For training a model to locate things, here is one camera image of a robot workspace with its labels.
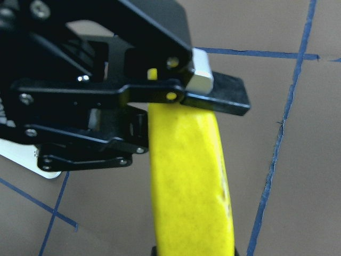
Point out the white bear tray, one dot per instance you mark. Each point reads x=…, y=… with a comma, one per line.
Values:
x=26, y=156

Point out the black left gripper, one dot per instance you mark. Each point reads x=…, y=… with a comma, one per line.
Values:
x=50, y=77

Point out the yellow banana basket edge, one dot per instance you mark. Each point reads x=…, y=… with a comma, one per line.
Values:
x=190, y=195

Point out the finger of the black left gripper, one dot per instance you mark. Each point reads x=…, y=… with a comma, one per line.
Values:
x=161, y=60

